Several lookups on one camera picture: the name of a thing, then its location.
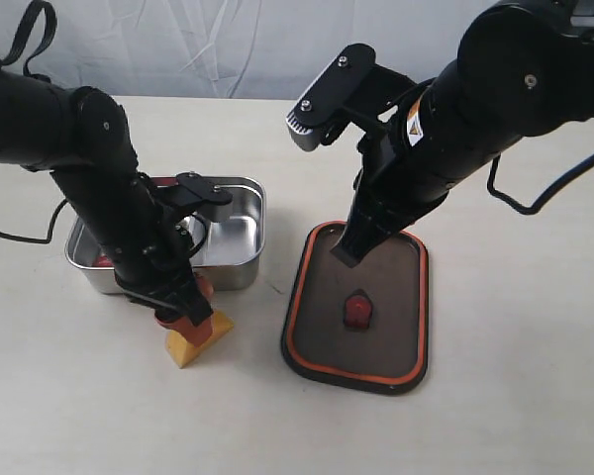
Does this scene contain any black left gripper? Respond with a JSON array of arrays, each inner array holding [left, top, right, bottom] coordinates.
[[111, 237, 213, 347]]

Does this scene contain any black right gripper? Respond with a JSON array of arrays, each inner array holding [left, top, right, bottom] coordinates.
[[332, 119, 448, 268]]

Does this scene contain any yellow toy cheese wedge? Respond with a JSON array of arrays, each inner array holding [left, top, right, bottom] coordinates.
[[165, 311, 234, 368]]

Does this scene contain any stainless steel lunch box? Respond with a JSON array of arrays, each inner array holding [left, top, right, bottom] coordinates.
[[64, 176, 266, 295]]

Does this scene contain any red toy sausage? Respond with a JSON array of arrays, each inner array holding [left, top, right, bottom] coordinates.
[[92, 253, 113, 268]]

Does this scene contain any dark transparent lunch box lid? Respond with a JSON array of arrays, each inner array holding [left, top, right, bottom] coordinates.
[[280, 221, 430, 396]]

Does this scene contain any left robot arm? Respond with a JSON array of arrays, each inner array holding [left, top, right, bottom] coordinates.
[[0, 61, 213, 347]]

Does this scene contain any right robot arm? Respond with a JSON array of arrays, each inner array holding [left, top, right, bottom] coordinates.
[[332, 1, 594, 267]]

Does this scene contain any white backdrop cloth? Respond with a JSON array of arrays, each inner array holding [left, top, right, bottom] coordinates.
[[0, 0, 594, 100]]

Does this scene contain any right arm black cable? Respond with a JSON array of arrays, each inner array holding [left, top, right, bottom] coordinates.
[[486, 141, 594, 217]]

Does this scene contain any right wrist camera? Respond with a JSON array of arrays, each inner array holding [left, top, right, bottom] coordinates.
[[286, 43, 415, 152]]

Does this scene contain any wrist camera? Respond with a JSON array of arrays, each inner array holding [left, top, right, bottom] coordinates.
[[161, 172, 234, 223], [286, 43, 415, 152]]

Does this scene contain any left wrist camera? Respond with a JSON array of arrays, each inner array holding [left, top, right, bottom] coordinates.
[[161, 172, 234, 223]]

